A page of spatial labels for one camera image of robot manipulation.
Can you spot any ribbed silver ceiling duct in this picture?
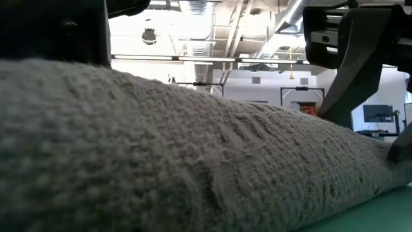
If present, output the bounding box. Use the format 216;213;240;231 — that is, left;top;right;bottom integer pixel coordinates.
179;0;214;94

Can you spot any orange web poster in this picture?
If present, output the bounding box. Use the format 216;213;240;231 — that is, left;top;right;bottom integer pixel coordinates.
301;104;323;117

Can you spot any grey woven towel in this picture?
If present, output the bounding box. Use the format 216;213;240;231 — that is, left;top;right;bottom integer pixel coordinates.
0;57;412;232

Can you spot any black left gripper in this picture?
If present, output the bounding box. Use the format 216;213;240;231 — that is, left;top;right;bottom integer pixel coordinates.
0;0;151;68

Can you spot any long ceiling light bar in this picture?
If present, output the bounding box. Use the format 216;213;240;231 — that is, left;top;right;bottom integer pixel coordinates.
111;53;310;65

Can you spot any black wall monitor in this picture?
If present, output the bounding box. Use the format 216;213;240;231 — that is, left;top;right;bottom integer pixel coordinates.
362;104;395;124

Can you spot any yellow hanging pendant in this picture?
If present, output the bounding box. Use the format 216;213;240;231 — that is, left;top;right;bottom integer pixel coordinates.
288;47;295;81

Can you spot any black station frame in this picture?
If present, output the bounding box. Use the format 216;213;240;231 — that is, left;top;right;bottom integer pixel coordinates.
175;82;225;97
279;86;326;112

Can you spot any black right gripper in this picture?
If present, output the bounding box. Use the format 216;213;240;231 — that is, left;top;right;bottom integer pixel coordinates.
303;3;412;128

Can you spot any black dome ceiling camera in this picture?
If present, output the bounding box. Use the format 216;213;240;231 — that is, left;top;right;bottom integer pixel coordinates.
142;28;158;46

